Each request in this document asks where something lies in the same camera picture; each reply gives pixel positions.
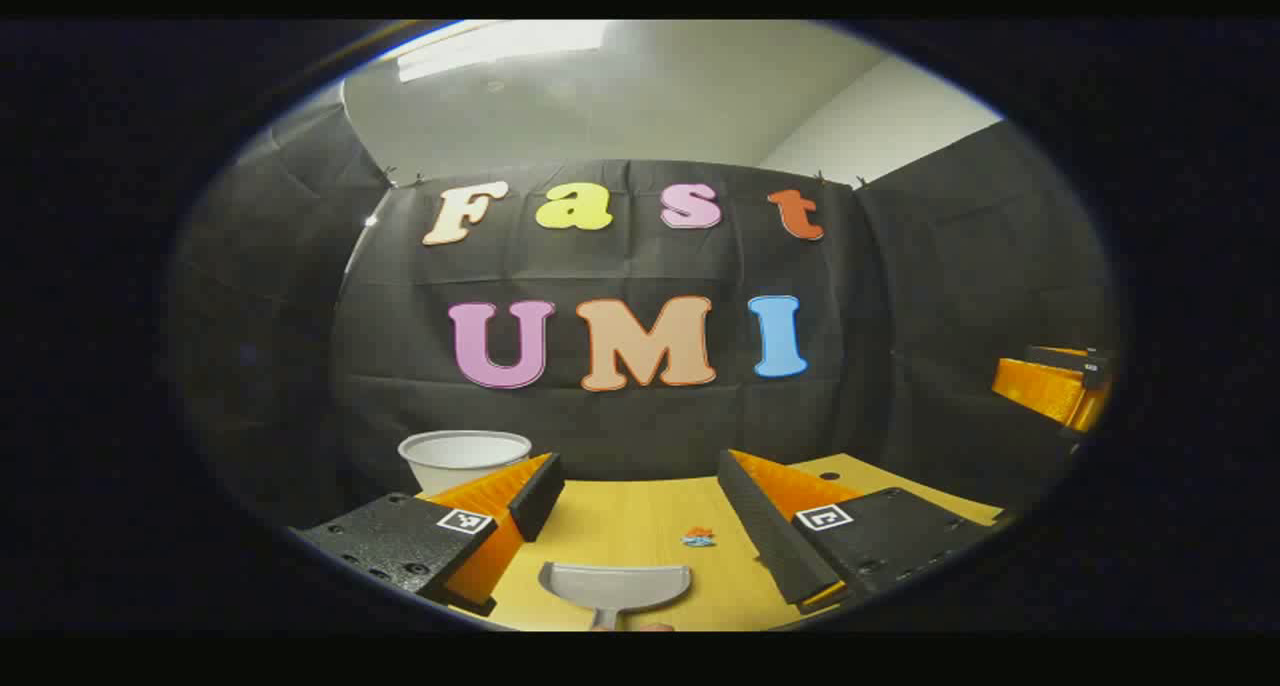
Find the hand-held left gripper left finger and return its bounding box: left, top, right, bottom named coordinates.
left=290, top=452, right=566, bottom=617

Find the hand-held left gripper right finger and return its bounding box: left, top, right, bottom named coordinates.
left=717, top=449, right=1001, bottom=612

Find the white ribbed garbage bin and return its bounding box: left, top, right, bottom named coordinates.
left=398, top=430, right=533, bottom=497

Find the grey plastic dustpan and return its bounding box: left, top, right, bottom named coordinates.
left=538, top=562, right=693, bottom=632

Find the wooden desktop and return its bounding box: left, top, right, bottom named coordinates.
left=415, top=453, right=1004, bottom=632

